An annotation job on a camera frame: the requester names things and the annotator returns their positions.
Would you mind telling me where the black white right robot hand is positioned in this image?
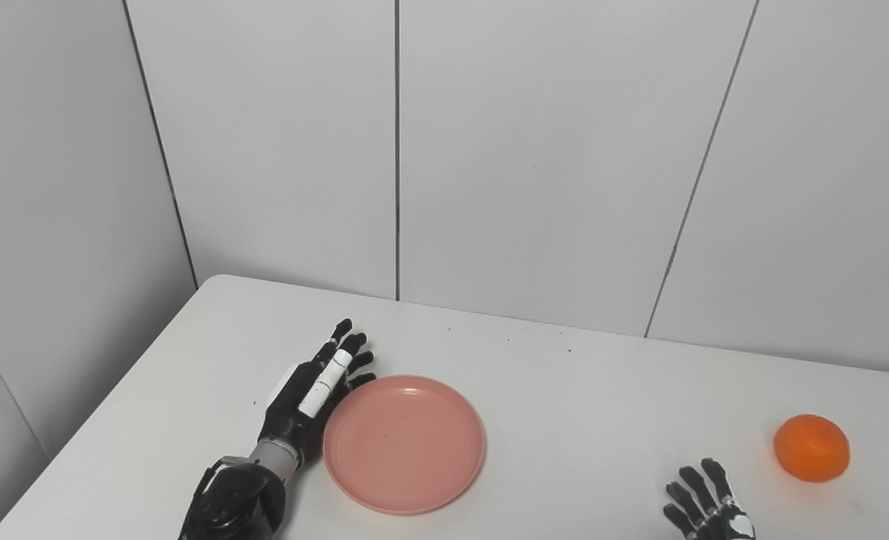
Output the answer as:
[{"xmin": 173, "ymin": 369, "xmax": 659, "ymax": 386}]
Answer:
[{"xmin": 663, "ymin": 457, "xmax": 756, "ymax": 540}]

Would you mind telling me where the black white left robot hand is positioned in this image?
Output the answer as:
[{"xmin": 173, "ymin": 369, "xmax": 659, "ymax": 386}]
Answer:
[{"xmin": 258, "ymin": 319, "xmax": 377, "ymax": 466}]

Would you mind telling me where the pink round plate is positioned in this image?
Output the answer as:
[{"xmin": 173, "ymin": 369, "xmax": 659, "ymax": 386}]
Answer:
[{"xmin": 323, "ymin": 375, "xmax": 487, "ymax": 516}]

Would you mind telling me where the orange fruit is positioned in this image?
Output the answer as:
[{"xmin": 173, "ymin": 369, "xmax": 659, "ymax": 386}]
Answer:
[{"xmin": 773, "ymin": 414, "xmax": 851, "ymax": 483}]

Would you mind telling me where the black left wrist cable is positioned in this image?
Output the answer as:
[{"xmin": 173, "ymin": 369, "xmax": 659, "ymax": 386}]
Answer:
[{"xmin": 189, "ymin": 456, "xmax": 229, "ymax": 518}]

